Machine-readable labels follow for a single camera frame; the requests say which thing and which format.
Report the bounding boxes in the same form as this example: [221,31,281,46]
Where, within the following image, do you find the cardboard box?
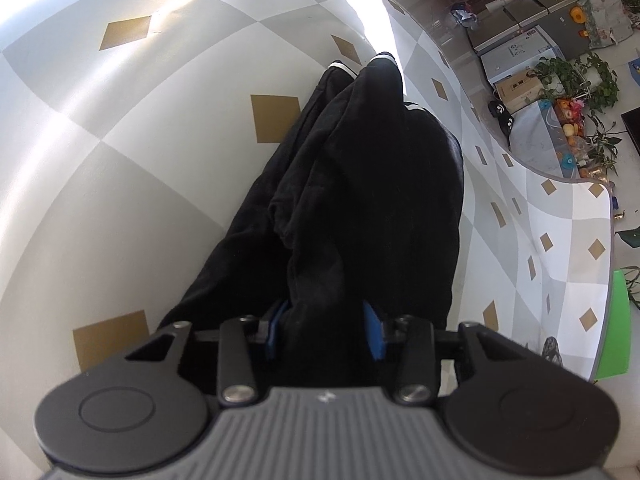
[492,72,544,114]

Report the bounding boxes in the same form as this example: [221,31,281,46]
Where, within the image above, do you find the grey refrigerator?
[502,0,592,61]

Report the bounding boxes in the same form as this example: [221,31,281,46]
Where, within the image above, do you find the blue white bag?
[450,2,482,32]

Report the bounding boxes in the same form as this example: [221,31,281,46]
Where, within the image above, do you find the white chest freezer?
[479,25,567,86]

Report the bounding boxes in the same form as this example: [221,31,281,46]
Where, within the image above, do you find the black pants with white stripes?
[157,51,464,392]

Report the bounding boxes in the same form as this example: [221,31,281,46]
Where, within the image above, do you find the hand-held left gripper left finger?
[125,302,291,406]

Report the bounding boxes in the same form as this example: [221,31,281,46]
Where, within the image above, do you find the grey cloth covered table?
[509,104,572,182]

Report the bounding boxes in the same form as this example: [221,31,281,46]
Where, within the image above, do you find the green potted plant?
[534,54,622,117]

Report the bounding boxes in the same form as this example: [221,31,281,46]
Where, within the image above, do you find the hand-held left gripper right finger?
[361,300,539,406]

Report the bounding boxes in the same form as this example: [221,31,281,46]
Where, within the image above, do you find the green plastic stool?
[597,269,632,382]

